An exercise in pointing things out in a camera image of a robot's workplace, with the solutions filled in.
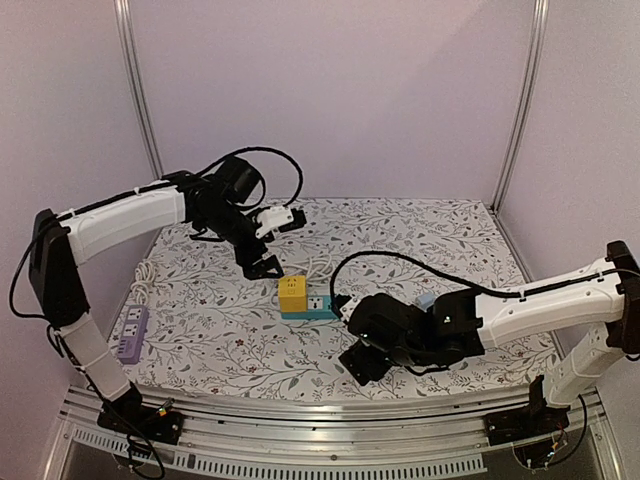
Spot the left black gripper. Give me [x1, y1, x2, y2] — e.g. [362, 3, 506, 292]
[199, 203, 285, 280]

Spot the yellow cube socket adapter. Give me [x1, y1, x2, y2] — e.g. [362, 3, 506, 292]
[278, 275, 308, 314]

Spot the teal power strip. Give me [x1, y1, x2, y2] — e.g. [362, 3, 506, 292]
[281, 295, 337, 321]

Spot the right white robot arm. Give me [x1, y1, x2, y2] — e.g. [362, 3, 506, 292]
[330, 240, 639, 440]

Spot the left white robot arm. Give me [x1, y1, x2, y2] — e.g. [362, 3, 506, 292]
[16, 148, 306, 434]

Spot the light blue plug adapter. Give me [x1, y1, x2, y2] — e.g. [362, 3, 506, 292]
[414, 293, 436, 312]

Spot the floral tablecloth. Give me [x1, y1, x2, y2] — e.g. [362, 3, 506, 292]
[125, 199, 558, 402]

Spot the purple power strip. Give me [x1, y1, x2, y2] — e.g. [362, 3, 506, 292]
[116, 305, 149, 365]

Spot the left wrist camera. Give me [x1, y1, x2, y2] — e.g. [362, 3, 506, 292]
[255, 206, 307, 239]

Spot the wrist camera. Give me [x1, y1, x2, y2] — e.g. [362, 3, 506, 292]
[331, 294, 360, 324]
[255, 206, 307, 239]

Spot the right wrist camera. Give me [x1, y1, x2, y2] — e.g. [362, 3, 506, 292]
[331, 294, 360, 324]

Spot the aluminium front rail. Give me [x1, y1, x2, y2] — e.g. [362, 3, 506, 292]
[41, 386, 631, 479]

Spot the purple strip white cord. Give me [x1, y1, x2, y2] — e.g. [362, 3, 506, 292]
[130, 258, 159, 307]

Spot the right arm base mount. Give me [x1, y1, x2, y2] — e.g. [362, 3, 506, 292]
[483, 375, 570, 446]

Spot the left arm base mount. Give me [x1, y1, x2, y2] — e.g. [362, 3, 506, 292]
[97, 402, 185, 445]

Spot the left aluminium post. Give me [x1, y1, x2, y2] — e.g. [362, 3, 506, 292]
[113, 0, 165, 180]

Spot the aluminium post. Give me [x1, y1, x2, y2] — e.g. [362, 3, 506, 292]
[113, 0, 165, 180]
[490, 0, 549, 217]

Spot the right aluminium post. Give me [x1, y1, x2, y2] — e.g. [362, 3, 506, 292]
[490, 0, 549, 217]

